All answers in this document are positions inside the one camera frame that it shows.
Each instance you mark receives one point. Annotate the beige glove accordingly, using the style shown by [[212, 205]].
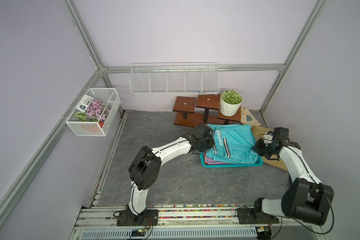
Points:
[[248, 119]]

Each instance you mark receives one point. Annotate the white wire basket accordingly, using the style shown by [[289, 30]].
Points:
[[77, 120]]

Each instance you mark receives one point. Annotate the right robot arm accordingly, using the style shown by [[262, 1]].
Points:
[[307, 199]]

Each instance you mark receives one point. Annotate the purple pants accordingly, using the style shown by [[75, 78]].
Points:
[[210, 162]]

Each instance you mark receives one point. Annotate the teal pants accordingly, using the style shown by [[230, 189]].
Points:
[[233, 145]]

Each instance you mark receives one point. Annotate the white pot green plant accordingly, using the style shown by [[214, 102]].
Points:
[[230, 102]]

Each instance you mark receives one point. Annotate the teal plastic basket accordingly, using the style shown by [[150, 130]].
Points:
[[258, 162]]

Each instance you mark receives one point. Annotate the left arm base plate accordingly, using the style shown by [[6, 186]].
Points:
[[146, 218]]

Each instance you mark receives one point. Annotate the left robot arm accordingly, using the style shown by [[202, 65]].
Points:
[[145, 167]]

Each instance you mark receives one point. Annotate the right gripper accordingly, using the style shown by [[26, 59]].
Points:
[[258, 148]]

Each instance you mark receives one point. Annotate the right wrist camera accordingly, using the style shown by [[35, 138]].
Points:
[[268, 138]]

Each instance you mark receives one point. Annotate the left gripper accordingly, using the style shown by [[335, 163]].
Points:
[[211, 143]]

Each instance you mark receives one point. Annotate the pink artificial flowers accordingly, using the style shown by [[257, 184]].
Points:
[[97, 111]]

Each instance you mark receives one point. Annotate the brown wooden tiered stand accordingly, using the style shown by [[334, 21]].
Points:
[[193, 111]]

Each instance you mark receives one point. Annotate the khaki pants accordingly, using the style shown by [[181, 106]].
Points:
[[258, 131]]

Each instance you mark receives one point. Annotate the white wire wall shelf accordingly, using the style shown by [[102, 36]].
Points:
[[175, 79]]

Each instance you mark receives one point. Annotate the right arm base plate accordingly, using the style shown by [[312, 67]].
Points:
[[247, 216]]

